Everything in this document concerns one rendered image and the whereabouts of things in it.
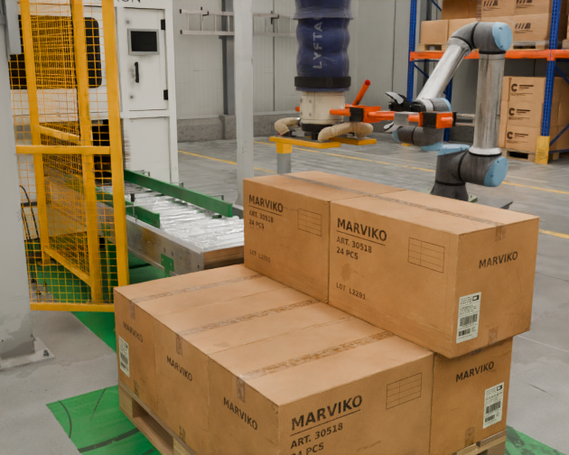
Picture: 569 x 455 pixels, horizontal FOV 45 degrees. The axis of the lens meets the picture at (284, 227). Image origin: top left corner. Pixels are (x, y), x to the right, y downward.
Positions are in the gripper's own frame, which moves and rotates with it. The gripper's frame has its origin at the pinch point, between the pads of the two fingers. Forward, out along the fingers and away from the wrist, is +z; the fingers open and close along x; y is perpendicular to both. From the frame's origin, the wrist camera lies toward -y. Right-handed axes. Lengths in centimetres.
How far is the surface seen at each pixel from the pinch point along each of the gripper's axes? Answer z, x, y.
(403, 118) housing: 15.6, -0.1, -23.8
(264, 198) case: 31, -36, 39
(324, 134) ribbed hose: 23.7, -7.9, 8.5
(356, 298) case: 33, -63, -21
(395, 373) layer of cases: 51, -73, -58
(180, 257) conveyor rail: 43, -72, 91
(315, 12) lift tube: 21.3, 37.2, 17.6
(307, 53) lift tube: 21.8, 22.1, 21.6
